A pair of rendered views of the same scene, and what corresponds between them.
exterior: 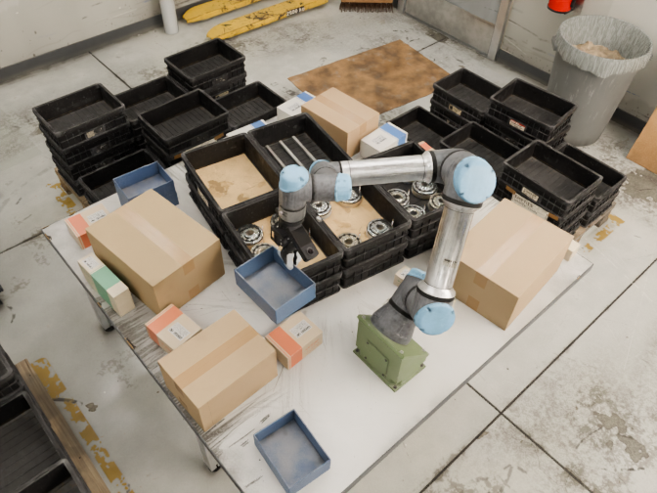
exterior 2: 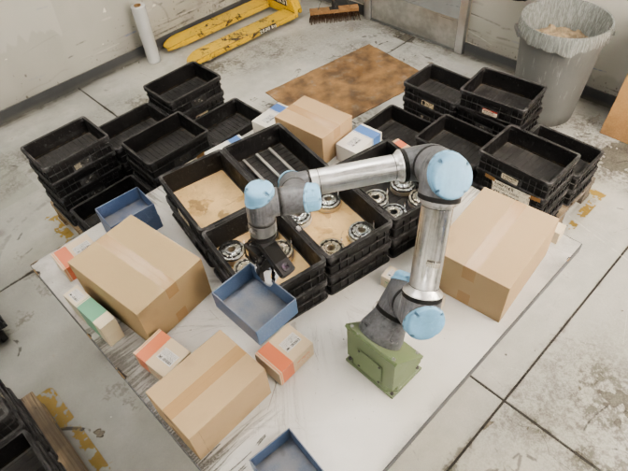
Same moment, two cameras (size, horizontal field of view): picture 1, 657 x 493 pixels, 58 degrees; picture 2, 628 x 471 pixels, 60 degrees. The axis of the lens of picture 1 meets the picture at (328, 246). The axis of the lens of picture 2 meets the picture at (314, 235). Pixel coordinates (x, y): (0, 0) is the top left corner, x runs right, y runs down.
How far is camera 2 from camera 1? 0.23 m
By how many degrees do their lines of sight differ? 2
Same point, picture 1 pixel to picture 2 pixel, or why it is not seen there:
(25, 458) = not seen: outside the picture
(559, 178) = (537, 160)
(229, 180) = (208, 198)
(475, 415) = (478, 405)
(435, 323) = (425, 327)
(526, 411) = (529, 396)
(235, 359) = (223, 382)
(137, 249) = (120, 278)
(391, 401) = (389, 408)
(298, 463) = not seen: outside the picture
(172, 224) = (153, 249)
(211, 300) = (200, 321)
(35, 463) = not seen: outside the picture
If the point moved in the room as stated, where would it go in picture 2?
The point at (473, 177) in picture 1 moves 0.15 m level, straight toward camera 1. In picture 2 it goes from (448, 172) to (441, 213)
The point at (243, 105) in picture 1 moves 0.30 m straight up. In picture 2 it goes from (223, 121) to (214, 79)
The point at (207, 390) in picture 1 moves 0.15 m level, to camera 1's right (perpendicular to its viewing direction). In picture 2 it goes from (197, 419) to (249, 416)
